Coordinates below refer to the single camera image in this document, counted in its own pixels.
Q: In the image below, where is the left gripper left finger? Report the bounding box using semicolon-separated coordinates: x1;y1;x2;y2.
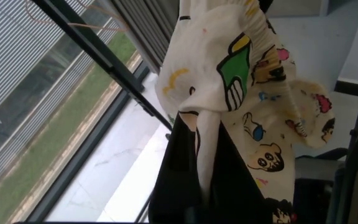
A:
147;113;205;223

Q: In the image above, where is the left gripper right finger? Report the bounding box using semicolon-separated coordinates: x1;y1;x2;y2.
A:
209;122;273;223

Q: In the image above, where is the cream printed garment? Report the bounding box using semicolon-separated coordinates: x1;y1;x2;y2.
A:
154;0;336;224

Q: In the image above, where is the black clothes rack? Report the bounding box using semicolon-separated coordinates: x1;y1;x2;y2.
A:
31;0;173;141

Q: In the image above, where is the window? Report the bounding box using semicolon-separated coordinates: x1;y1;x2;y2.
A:
0;0;180;224

